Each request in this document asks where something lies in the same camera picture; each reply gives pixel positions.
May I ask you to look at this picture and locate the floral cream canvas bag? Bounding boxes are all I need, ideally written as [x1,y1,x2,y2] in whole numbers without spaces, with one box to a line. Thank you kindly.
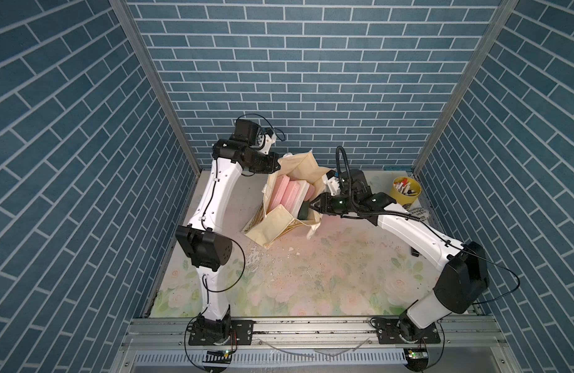
[242,152,329,247]

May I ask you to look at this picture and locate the yellow pen cup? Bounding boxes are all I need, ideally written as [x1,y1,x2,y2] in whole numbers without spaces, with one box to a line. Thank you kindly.
[389,177,422,210]

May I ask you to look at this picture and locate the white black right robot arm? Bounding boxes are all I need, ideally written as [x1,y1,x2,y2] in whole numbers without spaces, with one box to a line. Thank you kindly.
[310,170,489,343]

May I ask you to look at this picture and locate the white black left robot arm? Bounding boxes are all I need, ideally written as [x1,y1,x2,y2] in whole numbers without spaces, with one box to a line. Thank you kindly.
[175,135,280,346]

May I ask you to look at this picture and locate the dark green case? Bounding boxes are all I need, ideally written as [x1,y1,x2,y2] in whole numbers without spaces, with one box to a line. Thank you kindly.
[297,201,314,221]

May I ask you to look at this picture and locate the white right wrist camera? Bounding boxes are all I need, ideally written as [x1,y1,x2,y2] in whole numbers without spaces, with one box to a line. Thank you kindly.
[322,170,341,196]

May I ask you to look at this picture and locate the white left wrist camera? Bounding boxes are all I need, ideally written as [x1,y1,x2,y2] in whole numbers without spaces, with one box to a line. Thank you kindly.
[258,132,278,155]

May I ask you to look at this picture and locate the black corrugated cable conduit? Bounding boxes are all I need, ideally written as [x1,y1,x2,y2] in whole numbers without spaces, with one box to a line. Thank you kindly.
[334,145,423,222]

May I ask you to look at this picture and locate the pink pencil case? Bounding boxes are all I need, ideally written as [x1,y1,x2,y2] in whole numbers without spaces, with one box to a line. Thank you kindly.
[268,175,291,212]
[281,180,295,214]

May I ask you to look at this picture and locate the white pencil case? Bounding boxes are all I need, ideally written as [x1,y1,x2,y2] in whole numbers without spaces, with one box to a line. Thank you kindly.
[290,180,310,218]

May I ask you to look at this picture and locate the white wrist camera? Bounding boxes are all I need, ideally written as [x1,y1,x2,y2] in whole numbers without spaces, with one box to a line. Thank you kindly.
[258,132,278,155]
[322,170,341,196]

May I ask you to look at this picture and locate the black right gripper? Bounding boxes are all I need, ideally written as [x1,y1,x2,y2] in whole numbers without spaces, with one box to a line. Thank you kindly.
[306,193,357,217]

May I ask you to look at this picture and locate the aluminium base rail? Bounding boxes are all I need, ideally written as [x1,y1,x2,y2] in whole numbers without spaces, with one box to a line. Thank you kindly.
[112,315,520,372]

